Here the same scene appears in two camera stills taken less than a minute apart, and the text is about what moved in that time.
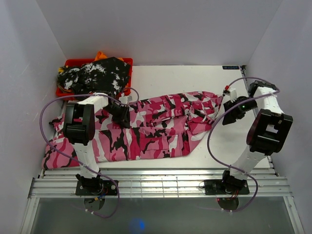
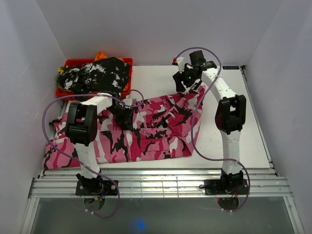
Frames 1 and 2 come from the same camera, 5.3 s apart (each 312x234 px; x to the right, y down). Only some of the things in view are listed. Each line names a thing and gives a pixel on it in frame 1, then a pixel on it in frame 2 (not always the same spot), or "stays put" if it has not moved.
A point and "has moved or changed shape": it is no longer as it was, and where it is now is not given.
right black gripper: x=230 y=116 -> x=178 y=77
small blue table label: x=232 y=67 stays put
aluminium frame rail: x=158 y=184 stays put
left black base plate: x=96 y=187 stays put
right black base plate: x=217 y=187 stays put
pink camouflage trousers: x=162 y=127 has moved or changed shape
